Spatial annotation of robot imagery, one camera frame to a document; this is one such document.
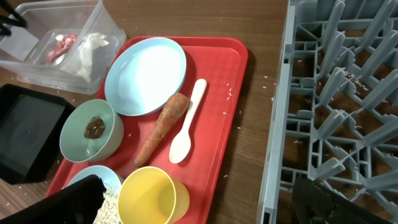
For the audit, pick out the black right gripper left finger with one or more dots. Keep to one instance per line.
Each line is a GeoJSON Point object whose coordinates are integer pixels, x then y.
{"type": "Point", "coordinates": [76, 204]}

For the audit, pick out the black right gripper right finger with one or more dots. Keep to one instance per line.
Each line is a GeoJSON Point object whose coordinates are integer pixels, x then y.
{"type": "Point", "coordinates": [326, 205]}

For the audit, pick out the light blue rice bowl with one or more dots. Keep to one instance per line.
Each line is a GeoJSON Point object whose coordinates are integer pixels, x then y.
{"type": "Point", "coordinates": [104, 173]}

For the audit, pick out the green bowl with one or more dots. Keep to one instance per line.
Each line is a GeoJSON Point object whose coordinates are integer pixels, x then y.
{"type": "Point", "coordinates": [76, 148]}

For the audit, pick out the brown food lump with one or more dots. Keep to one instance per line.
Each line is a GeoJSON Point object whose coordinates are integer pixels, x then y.
{"type": "Point", "coordinates": [95, 128]}

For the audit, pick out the red snack wrapper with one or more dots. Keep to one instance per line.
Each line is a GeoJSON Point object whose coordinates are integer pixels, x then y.
{"type": "Point", "coordinates": [62, 46]}

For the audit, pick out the white napkin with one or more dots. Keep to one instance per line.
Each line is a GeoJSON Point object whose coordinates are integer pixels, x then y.
{"type": "Point", "coordinates": [91, 43]}

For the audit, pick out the white rice pile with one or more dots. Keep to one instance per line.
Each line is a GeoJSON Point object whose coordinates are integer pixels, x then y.
{"type": "Point", "coordinates": [108, 213]}

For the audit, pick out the grey dishwasher rack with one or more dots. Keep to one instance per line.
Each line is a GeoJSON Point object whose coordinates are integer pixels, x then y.
{"type": "Point", "coordinates": [334, 112]}

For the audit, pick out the yellow plastic cup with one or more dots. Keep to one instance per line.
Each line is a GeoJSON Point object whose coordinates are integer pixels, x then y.
{"type": "Point", "coordinates": [150, 195]}

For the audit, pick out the black tray bin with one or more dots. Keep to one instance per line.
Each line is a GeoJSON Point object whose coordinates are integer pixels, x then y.
{"type": "Point", "coordinates": [31, 123]}

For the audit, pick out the white plastic spoon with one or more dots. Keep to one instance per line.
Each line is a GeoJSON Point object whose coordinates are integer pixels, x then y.
{"type": "Point", "coordinates": [181, 144]}

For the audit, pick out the orange carrot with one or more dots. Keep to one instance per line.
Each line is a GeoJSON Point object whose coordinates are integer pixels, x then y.
{"type": "Point", "coordinates": [172, 111]}

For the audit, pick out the light blue plate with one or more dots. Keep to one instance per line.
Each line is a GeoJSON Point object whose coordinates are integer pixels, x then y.
{"type": "Point", "coordinates": [145, 76]}

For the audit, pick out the clear plastic bin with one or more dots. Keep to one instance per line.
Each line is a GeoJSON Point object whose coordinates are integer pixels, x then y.
{"type": "Point", "coordinates": [34, 31]}

